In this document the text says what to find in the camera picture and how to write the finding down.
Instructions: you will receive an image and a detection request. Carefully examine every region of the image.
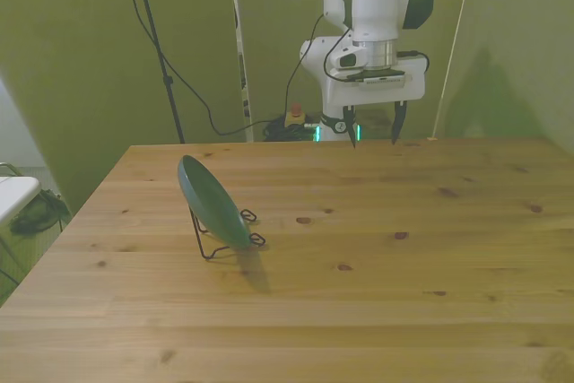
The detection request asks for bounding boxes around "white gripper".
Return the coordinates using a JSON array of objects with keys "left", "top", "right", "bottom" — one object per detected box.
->
[{"left": 323, "top": 56, "right": 427, "bottom": 150}]

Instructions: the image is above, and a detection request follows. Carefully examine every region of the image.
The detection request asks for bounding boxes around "green round plate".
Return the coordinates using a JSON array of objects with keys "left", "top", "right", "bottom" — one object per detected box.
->
[{"left": 177, "top": 154, "right": 252, "bottom": 250}]

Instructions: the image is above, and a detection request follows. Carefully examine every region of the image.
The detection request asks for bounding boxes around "small wooden side table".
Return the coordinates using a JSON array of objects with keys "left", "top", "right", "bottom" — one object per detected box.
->
[{"left": 357, "top": 108, "right": 396, "bottom": 140}]

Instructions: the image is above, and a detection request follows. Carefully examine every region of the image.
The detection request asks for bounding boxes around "red emergency stop button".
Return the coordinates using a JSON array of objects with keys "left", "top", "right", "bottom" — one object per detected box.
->
[{"left": 285, "top": 103, "right": 307, "bottom": 129}]

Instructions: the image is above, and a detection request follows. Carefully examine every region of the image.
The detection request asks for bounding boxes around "dark bag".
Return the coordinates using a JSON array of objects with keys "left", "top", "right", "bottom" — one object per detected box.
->
[{"left": 9, "top": 189, "right": 72, "bottom": 237}]

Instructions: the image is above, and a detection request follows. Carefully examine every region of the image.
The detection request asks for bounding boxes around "white folding table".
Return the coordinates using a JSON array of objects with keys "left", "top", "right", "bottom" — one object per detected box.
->
[{"left": 0, "top": 161, "right": 42, "bottom": 225}]

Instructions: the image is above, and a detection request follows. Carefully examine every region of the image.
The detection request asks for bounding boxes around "flat grey wrist camera box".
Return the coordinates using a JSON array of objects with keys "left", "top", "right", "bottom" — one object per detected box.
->
[{"left": 357, "top": 68, "right": 413, "bottom": 87}]

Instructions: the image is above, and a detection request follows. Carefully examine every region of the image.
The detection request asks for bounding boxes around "black cable pile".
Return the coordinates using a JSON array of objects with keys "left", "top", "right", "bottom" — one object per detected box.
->
[{"left": 261, "top": 117, "right": 316, "bottom": 143}]

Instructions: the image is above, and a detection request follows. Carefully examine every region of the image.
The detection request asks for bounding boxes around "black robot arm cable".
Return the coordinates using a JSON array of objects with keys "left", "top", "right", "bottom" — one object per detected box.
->
[{"left": 284, "top": 13, "right": 326, "bottom": 122}]

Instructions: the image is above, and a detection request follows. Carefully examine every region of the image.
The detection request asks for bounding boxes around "thin white cord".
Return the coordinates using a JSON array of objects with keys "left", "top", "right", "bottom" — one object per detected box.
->
[{"left": 431, "top": 0, "right": 477, "bottom": 141}]

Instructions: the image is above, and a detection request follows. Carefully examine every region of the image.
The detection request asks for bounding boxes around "black wire plate stand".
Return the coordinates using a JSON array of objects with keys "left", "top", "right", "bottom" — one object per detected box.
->
[{"left": 187, "top": 206, "right": 267, "bottom": 262}]

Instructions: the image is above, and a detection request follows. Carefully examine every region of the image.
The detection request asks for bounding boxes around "black camera tripod stand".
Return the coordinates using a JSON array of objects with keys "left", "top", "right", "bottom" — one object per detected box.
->
[{"left": 114, "top": 0, "right": 187, "bottom": 144}]

